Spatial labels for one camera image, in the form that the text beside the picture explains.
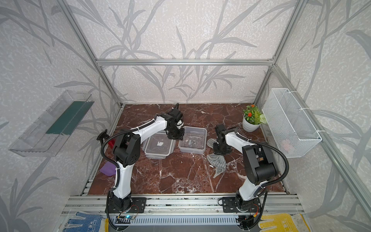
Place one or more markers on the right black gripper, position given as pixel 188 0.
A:
pixel 216 152

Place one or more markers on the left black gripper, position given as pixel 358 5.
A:
pixel 180 137

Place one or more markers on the grey striped cloth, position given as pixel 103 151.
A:
pixel 218 162

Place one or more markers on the translucent plastic lunch box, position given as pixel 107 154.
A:
pixel 194 140

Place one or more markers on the translucent lunch box lid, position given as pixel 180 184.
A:
pixel 158 146

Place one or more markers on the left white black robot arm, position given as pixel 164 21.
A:
pixel 127 148

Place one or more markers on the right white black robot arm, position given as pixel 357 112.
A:
pixel 259 162

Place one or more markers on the potted plant white pot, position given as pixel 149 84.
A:
pixel 252 118

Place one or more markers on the pink item in basket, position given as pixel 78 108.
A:
pixel 287 146

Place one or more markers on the purple scoop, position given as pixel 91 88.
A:
pixel 108 169

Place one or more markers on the yellow work glove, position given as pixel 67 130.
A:
pixel 283 222

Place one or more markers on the green sheet in shelf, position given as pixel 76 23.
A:
pixel 70 118

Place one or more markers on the blue white work glove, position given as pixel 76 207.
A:
pixel 85 222

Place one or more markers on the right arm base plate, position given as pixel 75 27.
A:
pixel 236 205

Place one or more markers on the white wire mesh basket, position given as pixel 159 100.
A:
pixel 287 120

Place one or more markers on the aluminium front rail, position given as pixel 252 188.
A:
pixel 180 204

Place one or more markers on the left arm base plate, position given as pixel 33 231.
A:
pixel 128 205

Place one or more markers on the clear acrylic wall shelf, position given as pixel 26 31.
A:
pixel 34 142

